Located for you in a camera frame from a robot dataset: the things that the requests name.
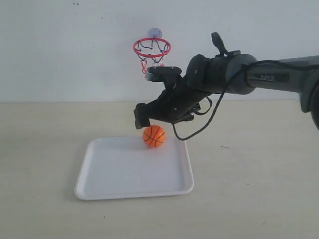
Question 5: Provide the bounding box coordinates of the clear suction cup mount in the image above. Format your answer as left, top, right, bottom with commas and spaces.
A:
148, 27, 162, 38

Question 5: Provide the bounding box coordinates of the red mini basketball hoop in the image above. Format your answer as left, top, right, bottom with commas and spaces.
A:
133, 37, 171, 78

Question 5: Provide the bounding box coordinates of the small orange toy basketball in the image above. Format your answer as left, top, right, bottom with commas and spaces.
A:
143, 125, 166, 148

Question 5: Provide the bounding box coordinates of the white rectangular plastic tray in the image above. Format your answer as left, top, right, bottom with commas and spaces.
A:
74, 136, 194, 201

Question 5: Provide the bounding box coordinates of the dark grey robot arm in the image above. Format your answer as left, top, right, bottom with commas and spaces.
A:
134, 32, 319, 129

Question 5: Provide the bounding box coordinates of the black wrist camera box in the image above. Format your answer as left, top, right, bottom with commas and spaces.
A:
146, 66, 182, 83

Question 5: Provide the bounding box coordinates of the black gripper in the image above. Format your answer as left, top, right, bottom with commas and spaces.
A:
134, 77, 201, 129

